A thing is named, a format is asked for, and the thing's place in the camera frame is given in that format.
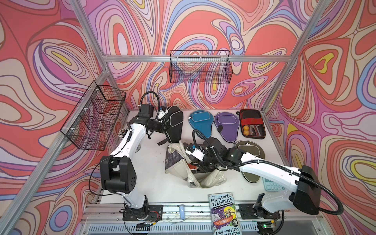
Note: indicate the black wire basket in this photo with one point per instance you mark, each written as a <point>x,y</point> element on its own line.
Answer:
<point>200,66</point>
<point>94,117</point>

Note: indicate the green paddle case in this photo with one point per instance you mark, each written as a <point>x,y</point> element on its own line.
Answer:
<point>255,150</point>

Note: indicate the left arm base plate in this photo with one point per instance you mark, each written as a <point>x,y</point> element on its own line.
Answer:
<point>147,213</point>

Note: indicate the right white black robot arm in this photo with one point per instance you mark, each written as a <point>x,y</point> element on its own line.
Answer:
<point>303,191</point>

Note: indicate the black paddle case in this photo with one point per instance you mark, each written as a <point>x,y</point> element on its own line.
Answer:
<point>173,122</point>

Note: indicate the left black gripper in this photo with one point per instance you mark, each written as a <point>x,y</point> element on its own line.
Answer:
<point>162,128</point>

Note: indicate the clear packaged red paddle set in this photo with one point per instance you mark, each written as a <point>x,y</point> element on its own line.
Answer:
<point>195,168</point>

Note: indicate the purple paddle case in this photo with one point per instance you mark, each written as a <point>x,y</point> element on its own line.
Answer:
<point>227,125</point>

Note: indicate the cup of pens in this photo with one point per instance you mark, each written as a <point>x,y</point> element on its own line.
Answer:
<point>122,133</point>

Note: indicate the cream canvas tote bag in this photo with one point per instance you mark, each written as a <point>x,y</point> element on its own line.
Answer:
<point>179,164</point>

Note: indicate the green circuit board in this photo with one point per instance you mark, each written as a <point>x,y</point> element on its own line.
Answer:
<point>143,227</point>

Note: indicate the treehouse paperback book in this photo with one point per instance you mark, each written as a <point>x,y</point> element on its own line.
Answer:
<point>223,213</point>

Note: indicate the left black wire basket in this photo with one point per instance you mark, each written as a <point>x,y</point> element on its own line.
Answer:
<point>94,117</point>

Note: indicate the back black wire basket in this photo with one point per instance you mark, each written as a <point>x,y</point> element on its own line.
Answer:
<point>200,66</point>

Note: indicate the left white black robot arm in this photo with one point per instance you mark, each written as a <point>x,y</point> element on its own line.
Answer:
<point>117,173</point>

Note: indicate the blue paddle case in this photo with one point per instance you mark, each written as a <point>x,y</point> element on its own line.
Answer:
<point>202,121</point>

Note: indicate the teal calculator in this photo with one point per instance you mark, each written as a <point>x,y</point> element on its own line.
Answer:
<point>271,186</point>

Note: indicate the red black ping pong case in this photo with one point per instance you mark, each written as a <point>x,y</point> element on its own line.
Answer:
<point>251,124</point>

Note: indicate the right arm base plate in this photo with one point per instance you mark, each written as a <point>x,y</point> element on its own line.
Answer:
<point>247,211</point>

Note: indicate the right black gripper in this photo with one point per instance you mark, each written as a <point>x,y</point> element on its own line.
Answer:
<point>204,169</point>

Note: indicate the small light blue device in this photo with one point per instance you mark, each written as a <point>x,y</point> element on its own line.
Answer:
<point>182,212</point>

